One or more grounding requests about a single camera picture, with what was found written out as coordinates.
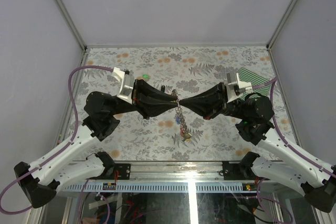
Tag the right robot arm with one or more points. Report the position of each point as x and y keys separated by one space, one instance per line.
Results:
x=308 y=175

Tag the green striped cloth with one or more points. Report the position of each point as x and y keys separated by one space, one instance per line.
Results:
x=246 y=75

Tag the aluminium front rail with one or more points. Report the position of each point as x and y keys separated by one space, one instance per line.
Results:
x=169 y=177

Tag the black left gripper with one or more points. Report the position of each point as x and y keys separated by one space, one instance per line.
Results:
x=145 y=99

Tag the floral table mat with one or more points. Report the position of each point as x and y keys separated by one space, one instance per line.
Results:
x=189 y=70

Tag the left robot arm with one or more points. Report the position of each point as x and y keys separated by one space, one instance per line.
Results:
x=44 y=178

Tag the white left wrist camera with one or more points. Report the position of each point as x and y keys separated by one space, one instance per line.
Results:
x=126 y=82

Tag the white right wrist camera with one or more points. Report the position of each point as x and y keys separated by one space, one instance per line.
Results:
x=235 y=88

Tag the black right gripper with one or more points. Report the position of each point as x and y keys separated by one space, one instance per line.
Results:
x=210 y=103

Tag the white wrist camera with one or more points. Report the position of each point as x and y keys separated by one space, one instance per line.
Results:
x=126 y=82
x=235 y=88

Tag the green key tag far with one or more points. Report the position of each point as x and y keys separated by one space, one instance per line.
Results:
x=146 y=77

